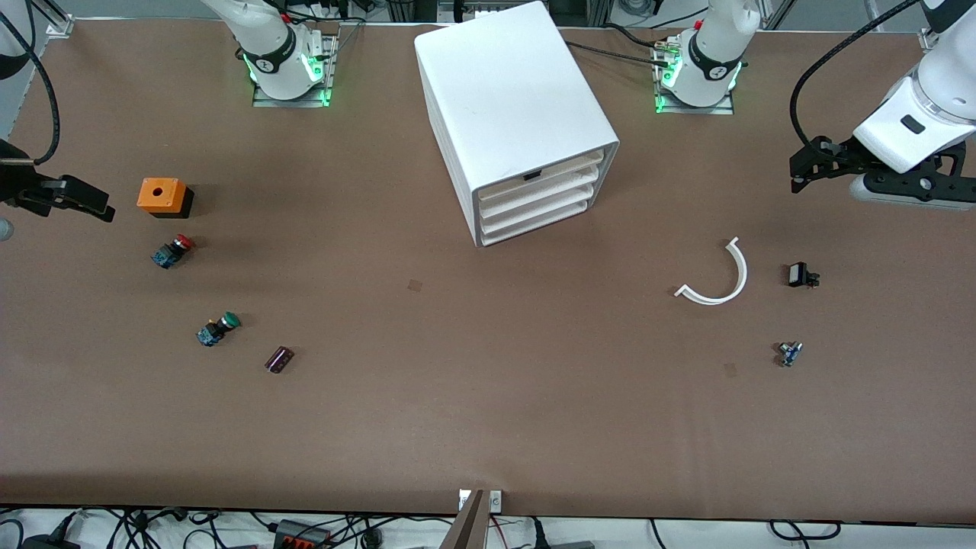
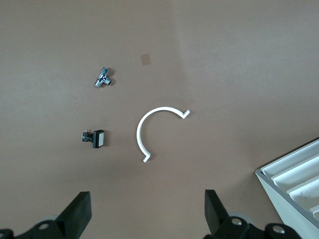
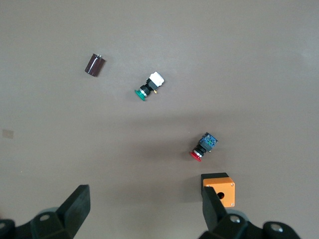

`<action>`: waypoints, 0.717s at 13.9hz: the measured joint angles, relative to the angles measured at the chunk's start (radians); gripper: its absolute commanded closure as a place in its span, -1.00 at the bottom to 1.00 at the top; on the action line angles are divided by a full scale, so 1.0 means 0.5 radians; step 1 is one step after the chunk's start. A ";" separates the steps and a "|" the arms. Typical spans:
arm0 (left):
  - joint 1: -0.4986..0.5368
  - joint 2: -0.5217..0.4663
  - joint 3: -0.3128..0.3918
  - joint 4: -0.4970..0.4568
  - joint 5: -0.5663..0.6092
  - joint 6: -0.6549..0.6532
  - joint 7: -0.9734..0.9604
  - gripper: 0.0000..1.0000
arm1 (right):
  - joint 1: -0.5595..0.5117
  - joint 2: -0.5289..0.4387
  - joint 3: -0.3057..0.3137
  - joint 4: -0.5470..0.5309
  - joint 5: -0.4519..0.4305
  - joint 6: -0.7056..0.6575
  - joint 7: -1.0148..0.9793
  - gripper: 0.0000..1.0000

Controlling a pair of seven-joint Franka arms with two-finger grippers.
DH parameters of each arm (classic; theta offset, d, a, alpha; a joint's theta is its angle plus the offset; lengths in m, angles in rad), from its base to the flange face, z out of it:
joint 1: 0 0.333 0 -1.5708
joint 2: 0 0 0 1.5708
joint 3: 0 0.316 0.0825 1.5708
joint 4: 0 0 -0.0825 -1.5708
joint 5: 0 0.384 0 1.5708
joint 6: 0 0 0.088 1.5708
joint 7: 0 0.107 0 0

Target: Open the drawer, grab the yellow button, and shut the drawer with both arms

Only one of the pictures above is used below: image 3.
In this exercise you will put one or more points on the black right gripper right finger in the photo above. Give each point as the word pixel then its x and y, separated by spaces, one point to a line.
pixel 211 211

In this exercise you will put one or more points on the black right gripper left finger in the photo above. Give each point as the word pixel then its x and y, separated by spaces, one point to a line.
pixel 74 211

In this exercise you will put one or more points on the brown square tape patch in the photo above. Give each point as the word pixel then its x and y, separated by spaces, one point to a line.
pixel 8 134

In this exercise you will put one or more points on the dark maroon cylindrical capacitor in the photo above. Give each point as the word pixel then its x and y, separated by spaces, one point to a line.
pixel 94 65

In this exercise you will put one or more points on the orange button enclosure box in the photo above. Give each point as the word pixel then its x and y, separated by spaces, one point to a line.
pixel 224 185

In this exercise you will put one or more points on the red push button switch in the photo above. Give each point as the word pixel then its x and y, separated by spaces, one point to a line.
pixel 210 142

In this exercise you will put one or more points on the green push button switch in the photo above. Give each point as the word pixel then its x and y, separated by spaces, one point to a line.
pixel 155 79

